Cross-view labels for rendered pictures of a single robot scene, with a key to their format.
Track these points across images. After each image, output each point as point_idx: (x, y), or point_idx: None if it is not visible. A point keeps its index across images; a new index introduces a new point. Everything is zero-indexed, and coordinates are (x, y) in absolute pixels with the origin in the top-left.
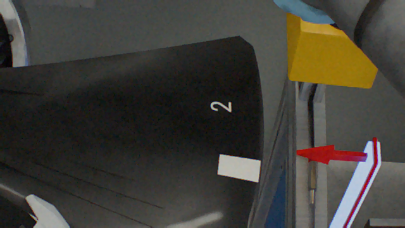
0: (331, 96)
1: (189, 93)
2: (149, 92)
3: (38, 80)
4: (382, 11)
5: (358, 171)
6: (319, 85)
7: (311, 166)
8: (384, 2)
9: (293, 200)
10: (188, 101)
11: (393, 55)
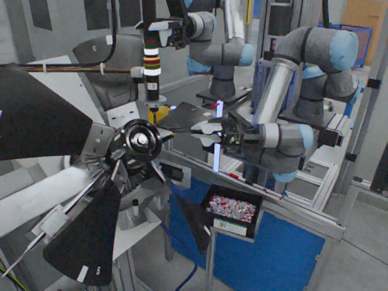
0: (144, 190)
1: (187, 110)
2: (181, 113)
3: (163, 120)
4: (224, 50)
5: (218, 109)
6: (171, 143)
7: (186, 155)
8: (224, 48)
9: (190, 163)
10: (188, 111)
11: (231, 55)
